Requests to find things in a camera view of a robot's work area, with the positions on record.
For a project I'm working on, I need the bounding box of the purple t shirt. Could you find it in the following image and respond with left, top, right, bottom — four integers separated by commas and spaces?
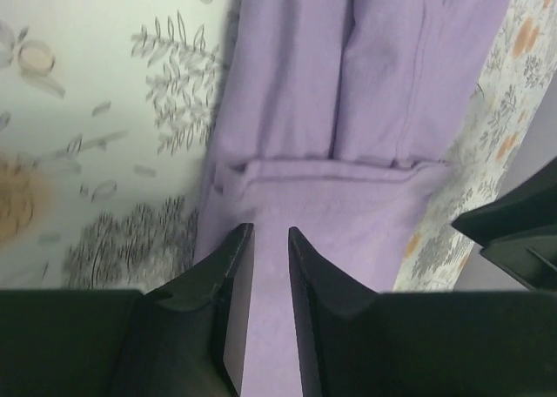
196, 0, 510, 396

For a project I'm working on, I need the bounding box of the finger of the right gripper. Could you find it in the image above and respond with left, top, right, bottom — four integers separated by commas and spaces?
452, 160, 556, 291

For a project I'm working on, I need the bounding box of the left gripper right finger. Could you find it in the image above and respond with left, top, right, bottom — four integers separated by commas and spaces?
288, 227, 556, 396

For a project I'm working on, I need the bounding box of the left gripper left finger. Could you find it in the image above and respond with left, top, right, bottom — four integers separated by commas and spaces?
1, 224, 253, 396

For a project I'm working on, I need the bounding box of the floral patterned table mat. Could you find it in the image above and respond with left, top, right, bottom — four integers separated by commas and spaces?
1, 0, 556, 291

